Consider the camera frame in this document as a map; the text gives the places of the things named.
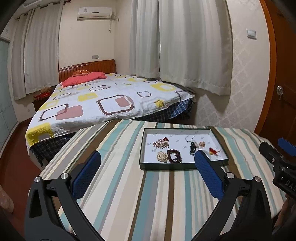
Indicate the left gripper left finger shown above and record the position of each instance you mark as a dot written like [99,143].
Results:
[42,221]

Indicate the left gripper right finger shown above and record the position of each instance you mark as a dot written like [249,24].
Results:
[242,211]

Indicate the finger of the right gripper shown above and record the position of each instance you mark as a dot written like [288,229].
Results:
[287,146]
[273,156]

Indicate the green shallow jewelry tray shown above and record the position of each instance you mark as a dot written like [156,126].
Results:
[184,143]

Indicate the right hand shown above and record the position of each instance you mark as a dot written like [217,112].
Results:
[284,227]

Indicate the left hand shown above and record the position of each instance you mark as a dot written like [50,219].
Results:
[5,201]

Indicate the brown wooden door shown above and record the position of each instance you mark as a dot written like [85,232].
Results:
[277,118]

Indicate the red gold knot charm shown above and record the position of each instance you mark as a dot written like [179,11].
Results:
[213,152]

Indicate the door lock with key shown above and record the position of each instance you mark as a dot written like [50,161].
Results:
[279,91]

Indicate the striped table cloth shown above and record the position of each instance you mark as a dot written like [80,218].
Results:
[124,202]

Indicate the patterned white quilt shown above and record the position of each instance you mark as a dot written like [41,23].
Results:
[121,97]

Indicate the white window curtain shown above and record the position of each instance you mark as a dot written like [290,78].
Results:
[188,43]

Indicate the red pillow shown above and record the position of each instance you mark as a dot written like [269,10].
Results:
[75,80]

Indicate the orange embroidered cushion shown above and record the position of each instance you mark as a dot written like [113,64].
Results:
[80,72]

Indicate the wooden headboard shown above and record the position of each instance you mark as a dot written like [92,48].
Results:
[106,66]

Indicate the left side curtain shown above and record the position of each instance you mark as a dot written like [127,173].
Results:
[34,57]

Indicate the white air conditioner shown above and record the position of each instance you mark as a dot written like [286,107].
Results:
[94,13]

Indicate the wall light switch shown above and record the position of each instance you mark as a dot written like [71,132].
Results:
[251,34]

